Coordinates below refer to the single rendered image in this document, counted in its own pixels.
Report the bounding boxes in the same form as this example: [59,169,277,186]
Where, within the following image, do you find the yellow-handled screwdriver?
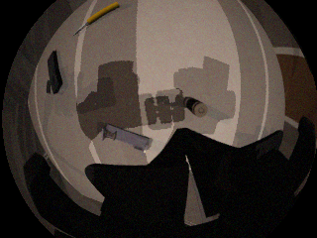
[73,1,119,36]

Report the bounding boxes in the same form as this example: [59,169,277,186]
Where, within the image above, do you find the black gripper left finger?
[84,128,190,219]

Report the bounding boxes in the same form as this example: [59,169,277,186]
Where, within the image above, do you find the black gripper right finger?
[181,128,284,218]

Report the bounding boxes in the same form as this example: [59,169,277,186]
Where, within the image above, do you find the black cylindrical battery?
[183,96,207,118]

